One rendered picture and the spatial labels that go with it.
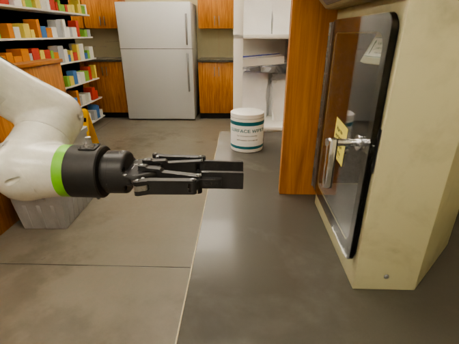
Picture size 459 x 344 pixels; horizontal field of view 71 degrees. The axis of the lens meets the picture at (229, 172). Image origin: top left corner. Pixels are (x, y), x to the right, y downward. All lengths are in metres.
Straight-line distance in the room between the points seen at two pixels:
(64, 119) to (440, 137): 0.63
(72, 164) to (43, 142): 0.08
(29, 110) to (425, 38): 0.63
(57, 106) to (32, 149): 0.11
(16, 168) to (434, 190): 0.66
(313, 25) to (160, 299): 1.59
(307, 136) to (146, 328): 1.32
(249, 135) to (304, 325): 0.80
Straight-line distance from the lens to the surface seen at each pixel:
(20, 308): 2.19
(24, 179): 0.61
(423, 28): 0.51
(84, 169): 0.56
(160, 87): 5.55
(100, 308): 2.00
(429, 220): 0.61
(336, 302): 0.62
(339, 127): 0.66
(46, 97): 0.69
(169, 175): 0.54
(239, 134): 1.22
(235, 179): 0.53
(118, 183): 0.56
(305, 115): 0.86
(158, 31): 5.48
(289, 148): 0.88
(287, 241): 0.74
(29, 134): 0.64
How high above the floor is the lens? 1.36
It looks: 23 degrees down
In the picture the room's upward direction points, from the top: straight up
